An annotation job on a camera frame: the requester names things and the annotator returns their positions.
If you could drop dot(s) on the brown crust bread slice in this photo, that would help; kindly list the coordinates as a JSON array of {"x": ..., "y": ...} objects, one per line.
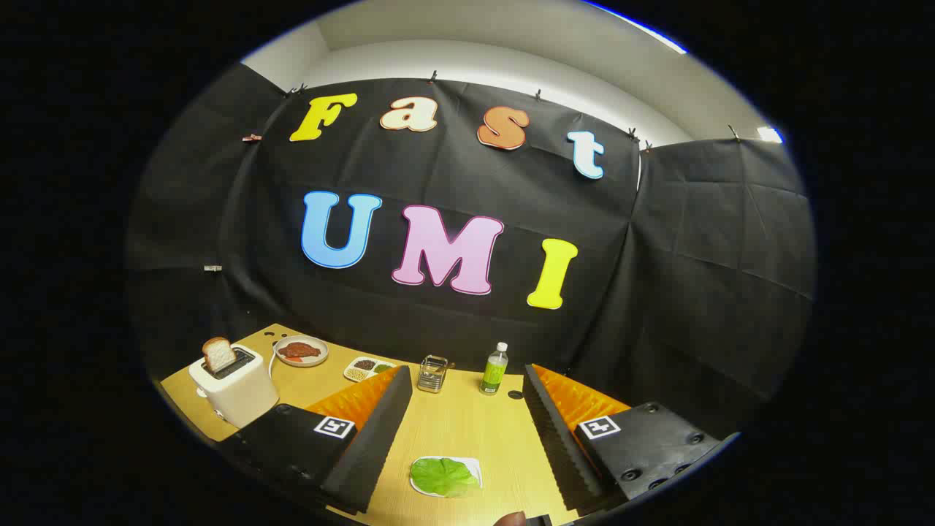
[{"x": 218, "y": 353}]

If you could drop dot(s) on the round white plate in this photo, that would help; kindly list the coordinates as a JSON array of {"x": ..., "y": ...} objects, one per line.
[{"x": 318, "y": 345}]

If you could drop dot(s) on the green lettuce leaf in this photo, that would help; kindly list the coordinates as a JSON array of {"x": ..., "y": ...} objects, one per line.
[{"x": 442, "y": 476}]

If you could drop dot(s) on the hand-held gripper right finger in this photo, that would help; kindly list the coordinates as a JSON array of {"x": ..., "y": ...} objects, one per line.
[{"x": 555, "y": 438}]

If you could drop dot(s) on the red meat slice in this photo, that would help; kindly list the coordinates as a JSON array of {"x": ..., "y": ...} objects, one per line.
[{"x": 299, "y": 351}]

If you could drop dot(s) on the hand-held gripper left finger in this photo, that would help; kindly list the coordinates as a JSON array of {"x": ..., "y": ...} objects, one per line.
[{"x": 380, "y": 431}]

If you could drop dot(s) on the white toaster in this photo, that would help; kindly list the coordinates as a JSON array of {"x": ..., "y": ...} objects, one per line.
[{"x": 237, "y": 391}]

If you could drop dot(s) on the white divided bean tray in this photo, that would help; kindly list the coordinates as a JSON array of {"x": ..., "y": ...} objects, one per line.
[{"x": 365, "y": 367}]

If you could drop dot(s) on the white square plate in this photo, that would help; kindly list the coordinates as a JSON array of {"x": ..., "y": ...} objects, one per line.
[{"x": 475, "y": 464}]

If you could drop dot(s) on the green label plastic bottle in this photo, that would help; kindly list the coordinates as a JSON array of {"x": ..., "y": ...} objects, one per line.
[{"x": 494, "y": 372}]

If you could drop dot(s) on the black backdrop cloth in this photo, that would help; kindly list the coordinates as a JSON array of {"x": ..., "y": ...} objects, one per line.
[{"x": 438, "y": 175}]

